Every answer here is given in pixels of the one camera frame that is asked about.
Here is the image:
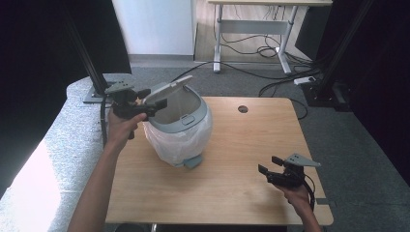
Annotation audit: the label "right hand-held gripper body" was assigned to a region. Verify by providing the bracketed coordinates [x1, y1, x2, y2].
[266, 153, 322, 188]

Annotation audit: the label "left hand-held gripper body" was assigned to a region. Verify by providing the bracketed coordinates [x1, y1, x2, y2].
[104, 80, 150, 121]

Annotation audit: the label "white pedal trash can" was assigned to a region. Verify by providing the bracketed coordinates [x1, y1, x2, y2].
[141, 74, 215, 170]

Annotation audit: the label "person's right hand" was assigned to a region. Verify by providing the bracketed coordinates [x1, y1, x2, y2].
[277, 185, 312, 216]

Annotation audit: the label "person's left hand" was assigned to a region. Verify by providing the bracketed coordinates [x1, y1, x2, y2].
[104, 112, 148, 153]

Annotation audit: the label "white plastic trash bag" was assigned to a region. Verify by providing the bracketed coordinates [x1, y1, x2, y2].
[142, 110, 215, 168]

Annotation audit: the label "black metal stand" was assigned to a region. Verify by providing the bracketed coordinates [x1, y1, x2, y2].
[64, 13, 112, 104]
[303, 0, 378, 110]

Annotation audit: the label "white partition panel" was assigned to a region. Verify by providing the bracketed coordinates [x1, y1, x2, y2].
[111, 0, 197, 56]

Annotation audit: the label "white power strip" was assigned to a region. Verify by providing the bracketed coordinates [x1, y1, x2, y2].
[293, 75, 317, 86]

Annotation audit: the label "black curtain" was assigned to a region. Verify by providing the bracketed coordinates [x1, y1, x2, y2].
[294, 0, 410, 178]
[0, 0, 132, 199]

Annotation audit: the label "white-legged wooden desk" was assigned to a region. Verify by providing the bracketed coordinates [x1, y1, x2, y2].
[207, 0, 334, 75]

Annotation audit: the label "right hand-held gripper cable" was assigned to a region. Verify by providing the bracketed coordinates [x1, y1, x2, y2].
[303, 175, 317, 212]

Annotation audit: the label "hand-held gripper cable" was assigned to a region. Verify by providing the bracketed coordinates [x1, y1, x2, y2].
[303, 175, 317, 212]
[100, 95, 109, 148]

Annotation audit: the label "left hand-held gripper cable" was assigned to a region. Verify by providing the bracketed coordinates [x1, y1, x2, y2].
[100, 95, 109, 148]

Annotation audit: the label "looped black floor cable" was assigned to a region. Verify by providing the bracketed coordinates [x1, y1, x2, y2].
[257, 76, 309, 121]

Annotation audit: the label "long black floor cable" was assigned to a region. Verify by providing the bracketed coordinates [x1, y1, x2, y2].
[170, 60, 323, 83]

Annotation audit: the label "tangled black cables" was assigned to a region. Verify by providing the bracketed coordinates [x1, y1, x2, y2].
[220, 32, 310, 66]

